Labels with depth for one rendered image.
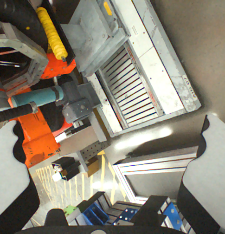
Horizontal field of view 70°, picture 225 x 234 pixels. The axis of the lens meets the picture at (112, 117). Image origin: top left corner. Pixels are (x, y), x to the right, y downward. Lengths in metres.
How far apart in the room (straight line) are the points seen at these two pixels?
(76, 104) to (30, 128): 0.36
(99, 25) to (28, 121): 0.78
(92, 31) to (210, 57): 0.68
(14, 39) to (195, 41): 0.81
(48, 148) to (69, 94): 0.41
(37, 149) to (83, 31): 0.83
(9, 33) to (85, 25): 0.59
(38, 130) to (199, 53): 1.11
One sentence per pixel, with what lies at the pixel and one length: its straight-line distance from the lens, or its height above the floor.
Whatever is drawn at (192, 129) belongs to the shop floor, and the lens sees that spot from 1.11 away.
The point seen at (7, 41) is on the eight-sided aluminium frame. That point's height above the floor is 0.77.
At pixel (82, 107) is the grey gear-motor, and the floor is 0.32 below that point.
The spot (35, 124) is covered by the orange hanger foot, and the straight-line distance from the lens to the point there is 1.28.
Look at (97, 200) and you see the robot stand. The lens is 1.04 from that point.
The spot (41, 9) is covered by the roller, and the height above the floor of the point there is 0.52.
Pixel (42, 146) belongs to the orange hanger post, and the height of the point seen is 0.62.
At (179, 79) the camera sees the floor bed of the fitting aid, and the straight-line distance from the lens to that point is 0.96.
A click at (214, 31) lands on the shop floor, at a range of 0.98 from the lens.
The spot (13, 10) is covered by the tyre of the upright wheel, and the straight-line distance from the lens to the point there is 0.71.
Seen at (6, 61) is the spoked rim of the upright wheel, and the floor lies 0.71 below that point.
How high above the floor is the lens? 0.95
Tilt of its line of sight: 40 degrees down
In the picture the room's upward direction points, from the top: 116 degrees counter-clockwise
